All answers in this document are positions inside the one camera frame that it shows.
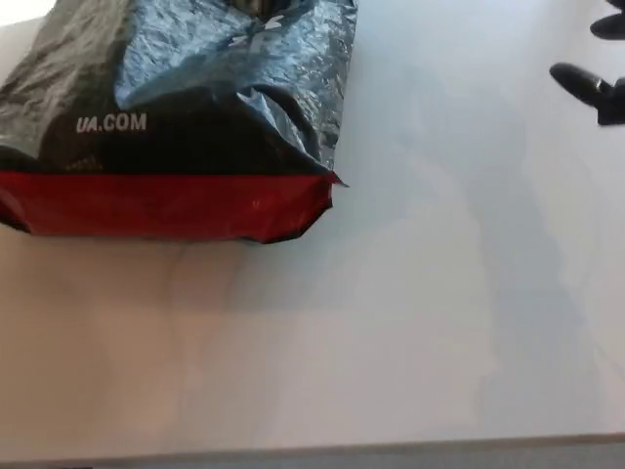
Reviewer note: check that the black plastic shopping bag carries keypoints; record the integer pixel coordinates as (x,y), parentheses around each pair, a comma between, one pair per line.
(195,146)

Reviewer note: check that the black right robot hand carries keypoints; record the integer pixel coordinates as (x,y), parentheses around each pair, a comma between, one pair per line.
(578,78)

